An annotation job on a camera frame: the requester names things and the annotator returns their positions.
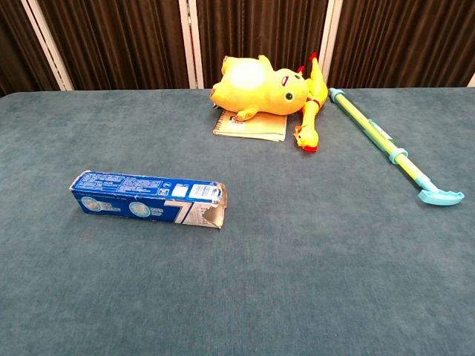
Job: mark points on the blue toothpaste box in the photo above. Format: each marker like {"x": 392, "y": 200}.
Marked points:
{"x": 141, "y": 196}

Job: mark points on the tan spiral notebook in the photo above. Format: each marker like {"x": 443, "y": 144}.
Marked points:
{"x": 259, "y": 128}

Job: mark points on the yellow rubber chicken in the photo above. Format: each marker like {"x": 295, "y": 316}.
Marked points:
{"x": 310, "y": 130}

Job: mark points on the yellow plush toy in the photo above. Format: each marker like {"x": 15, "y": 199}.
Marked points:
{"x": 259, "y": 92}

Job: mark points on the blue felt table mat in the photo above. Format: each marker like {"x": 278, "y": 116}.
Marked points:
{"x": 237, "y": 267}

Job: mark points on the dark brown curtain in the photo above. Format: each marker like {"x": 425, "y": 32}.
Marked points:
{"x": 122, "y": 41}

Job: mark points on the white partition frame post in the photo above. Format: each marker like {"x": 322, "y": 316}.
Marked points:
{"x": 48, "y": 44}
{"x": 191, "y": 44}
{"x": 472, "y": 81}
{"x": 330, "y": 41}

